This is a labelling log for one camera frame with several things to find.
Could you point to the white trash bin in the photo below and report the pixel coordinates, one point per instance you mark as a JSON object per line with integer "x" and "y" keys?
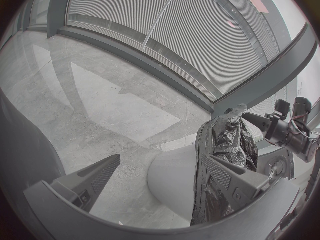
{"x": 172, "y": 179}

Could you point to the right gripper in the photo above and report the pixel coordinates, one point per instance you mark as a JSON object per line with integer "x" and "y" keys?
{"x": 278, "y": 132}

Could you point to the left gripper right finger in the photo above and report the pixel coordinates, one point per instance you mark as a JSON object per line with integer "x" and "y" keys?
{"x": 225, "y": 176}

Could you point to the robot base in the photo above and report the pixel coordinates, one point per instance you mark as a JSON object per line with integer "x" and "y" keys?
{"x": 275, "y": 166}

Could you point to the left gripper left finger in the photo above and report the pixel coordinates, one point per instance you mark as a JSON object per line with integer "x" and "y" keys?
{"x": 95, "y": 181}

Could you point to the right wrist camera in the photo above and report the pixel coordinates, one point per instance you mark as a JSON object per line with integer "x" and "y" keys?
{"x": 282, "y": 106}

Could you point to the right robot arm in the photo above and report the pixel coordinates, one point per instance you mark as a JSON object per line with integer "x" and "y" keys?
{"x": 300, "y": 139}

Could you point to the window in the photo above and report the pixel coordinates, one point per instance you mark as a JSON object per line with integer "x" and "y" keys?
{"x": 200, "y": 34}

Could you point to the black plastic bag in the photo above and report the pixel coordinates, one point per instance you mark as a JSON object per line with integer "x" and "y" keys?
{"x": 225, "y": 139}

